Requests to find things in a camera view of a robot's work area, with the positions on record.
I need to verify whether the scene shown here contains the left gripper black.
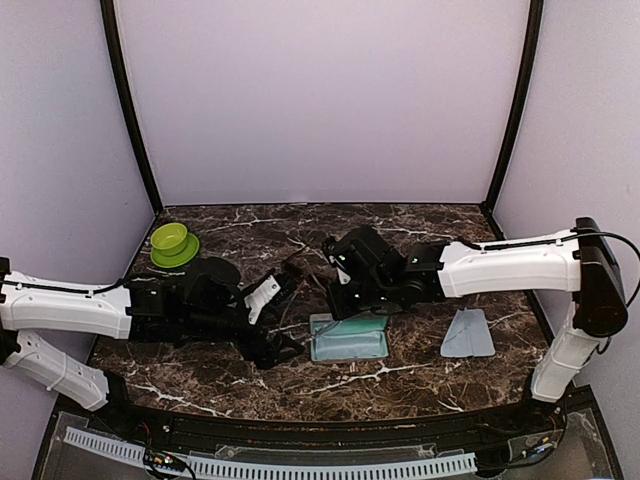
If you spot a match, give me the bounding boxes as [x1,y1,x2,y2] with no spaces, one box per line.
[184,306,306,371]

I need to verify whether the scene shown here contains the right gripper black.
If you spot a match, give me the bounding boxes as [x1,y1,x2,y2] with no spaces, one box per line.
[325,277,395,320]

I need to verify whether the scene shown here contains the beige glasses case teal lining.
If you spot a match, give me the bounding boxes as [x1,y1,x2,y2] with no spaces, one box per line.
[310,313,389,363]

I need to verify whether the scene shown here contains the pink transparent sunglasses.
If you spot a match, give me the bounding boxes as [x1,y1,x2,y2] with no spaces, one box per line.
[269,268,325,338]

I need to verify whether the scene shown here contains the light blue cleaning cloth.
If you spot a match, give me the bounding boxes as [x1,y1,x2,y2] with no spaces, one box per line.
[311,331,388,362]

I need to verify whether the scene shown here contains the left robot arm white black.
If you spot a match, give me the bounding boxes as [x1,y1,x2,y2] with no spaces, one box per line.
[1,257,304,436]

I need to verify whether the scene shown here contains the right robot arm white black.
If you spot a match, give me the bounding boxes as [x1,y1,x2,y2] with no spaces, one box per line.
[322,217,635,434]

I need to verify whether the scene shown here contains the brown sunglasses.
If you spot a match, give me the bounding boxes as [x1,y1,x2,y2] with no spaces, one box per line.
[280,237,330,289]

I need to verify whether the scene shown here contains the folded light blue cloth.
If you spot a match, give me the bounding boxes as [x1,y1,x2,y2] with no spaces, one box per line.
[440,309,496,359]

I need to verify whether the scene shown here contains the green plate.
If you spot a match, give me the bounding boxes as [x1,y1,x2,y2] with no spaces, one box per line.
[150,233,200,269]

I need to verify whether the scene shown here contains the green bowl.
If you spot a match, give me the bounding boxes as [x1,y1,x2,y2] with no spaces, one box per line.
[151,222,188,257]

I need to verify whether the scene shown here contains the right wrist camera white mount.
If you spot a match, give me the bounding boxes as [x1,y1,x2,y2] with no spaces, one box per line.
[321,236,357,285]

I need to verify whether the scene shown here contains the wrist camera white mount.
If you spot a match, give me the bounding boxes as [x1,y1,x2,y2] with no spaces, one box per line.
[243,272,299,325]
[321,236,357,285]

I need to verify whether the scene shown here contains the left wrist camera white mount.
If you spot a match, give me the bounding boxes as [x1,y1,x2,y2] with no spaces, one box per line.
[243,272,299,325]

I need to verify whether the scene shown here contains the white slotted cable duct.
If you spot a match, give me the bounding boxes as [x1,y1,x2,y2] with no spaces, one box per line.
[63,427,478,479]

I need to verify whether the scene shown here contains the black front rail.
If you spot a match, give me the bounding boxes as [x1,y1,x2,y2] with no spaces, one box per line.
[93,403,567,451]

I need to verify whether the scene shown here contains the right black frame post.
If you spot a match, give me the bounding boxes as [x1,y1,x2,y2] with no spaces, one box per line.
[481,0,544,216]

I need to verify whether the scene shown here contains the black frame post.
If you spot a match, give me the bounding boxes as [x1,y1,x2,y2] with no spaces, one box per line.
[99,0,164,215]
[481,0,544,216]

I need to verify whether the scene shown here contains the left black frame post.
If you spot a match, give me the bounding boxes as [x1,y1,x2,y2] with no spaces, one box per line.
[99,0,164,215]

